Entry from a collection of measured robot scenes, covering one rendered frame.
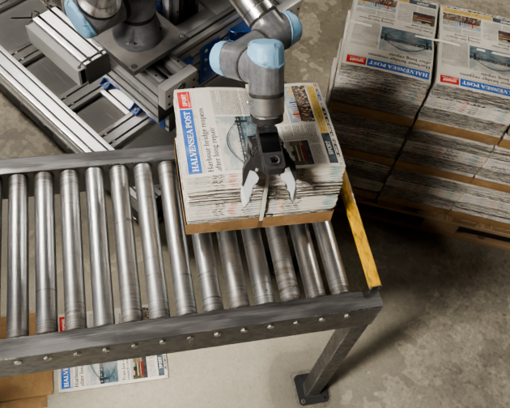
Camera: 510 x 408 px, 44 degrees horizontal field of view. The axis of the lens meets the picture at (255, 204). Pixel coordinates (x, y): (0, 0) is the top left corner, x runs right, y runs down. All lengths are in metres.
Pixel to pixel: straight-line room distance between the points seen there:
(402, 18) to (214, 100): 0.87
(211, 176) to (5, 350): 0.60
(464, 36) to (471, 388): 1.25
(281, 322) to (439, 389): 1.05
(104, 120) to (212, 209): 1.16
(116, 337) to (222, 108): 0.60
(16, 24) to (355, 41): 1.55
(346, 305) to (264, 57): 0.65
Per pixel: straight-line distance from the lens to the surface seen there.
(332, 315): 1.59
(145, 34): 1.97
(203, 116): 1.54
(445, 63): 2.14
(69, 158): 1.78
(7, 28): 3.01
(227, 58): 1.38
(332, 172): 1.50
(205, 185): 1.45
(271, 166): 1.30
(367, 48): 2.09
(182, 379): 2.32
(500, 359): 2.63
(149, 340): 1.53
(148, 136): 2.55
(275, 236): 1.65
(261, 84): 1.31
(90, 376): 2.34
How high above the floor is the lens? 2.23
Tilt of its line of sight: 58 degrees down
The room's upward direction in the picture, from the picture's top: 11 degrees clockwise
